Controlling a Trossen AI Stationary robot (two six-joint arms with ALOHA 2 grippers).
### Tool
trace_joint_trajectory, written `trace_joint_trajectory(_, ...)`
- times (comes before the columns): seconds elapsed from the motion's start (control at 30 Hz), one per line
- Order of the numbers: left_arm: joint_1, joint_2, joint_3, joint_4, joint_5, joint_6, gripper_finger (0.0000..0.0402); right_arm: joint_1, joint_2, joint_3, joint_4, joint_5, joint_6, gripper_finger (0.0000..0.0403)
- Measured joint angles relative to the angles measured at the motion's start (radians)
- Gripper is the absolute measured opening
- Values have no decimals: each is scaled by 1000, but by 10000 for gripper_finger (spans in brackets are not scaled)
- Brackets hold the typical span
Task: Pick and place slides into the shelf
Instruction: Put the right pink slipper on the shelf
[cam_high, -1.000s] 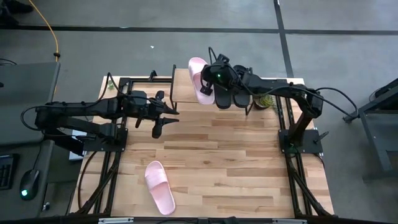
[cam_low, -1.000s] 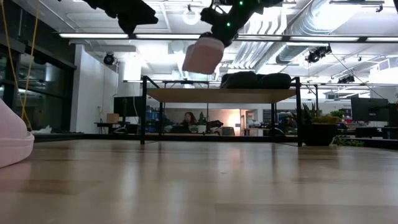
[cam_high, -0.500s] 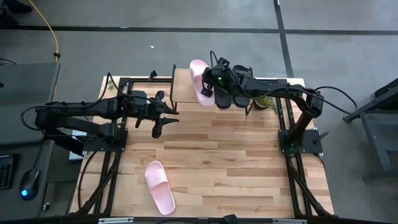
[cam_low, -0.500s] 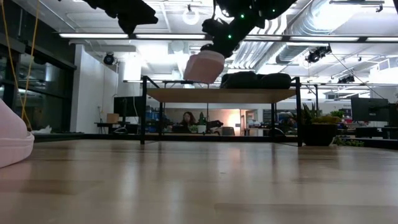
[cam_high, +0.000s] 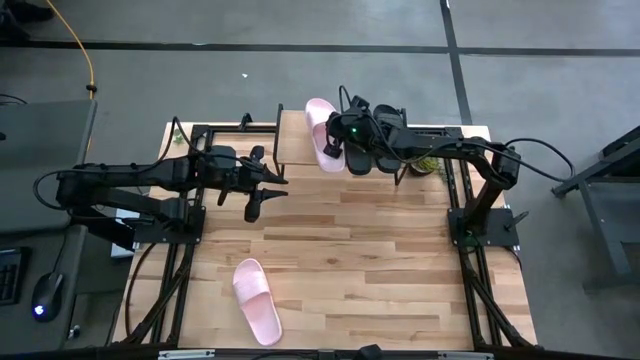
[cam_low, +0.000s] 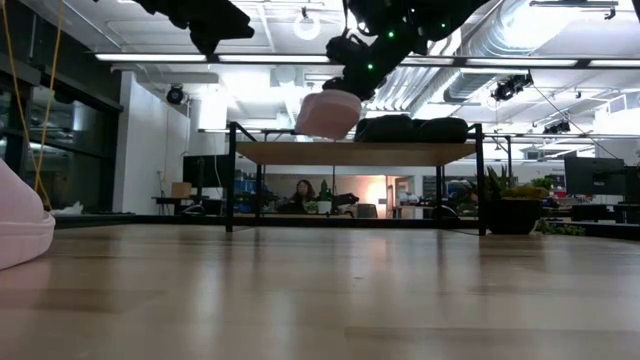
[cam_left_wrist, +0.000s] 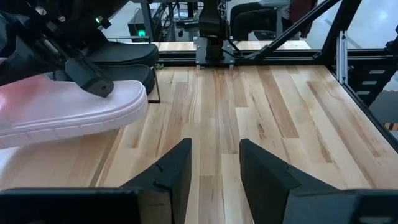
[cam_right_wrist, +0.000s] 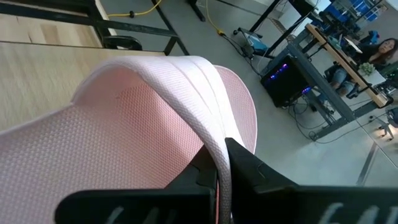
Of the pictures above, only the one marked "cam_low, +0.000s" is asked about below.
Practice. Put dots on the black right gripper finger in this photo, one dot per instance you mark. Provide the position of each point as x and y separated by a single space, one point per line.
355 89

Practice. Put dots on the pink slide sandal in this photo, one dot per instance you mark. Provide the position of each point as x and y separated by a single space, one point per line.
327 115
20 230

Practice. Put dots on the black slide sandal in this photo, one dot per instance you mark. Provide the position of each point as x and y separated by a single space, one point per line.
445 131
387 130

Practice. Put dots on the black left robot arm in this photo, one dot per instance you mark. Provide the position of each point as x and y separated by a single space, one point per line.
210 22

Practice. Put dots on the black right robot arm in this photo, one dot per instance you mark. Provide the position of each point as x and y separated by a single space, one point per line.
415 20

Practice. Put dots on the wooden shelf black metal legs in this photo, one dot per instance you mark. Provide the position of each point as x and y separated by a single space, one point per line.
350 153

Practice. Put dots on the person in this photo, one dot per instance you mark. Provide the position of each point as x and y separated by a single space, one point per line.
304 192

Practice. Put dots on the small plant white pot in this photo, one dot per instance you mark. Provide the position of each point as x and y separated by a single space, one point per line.
324 205

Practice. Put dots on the black computer monitor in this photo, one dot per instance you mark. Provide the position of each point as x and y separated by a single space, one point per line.
594 175
205 171

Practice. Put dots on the cardboard box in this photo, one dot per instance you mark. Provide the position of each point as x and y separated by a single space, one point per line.
181 190

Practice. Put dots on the potted plant black pot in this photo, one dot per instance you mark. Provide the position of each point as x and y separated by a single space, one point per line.
512 217

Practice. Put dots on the black overhead frame beam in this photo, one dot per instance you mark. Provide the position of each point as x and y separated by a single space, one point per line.
340 60

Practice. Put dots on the black table edge rail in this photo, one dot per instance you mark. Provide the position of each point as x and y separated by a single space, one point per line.
150 220

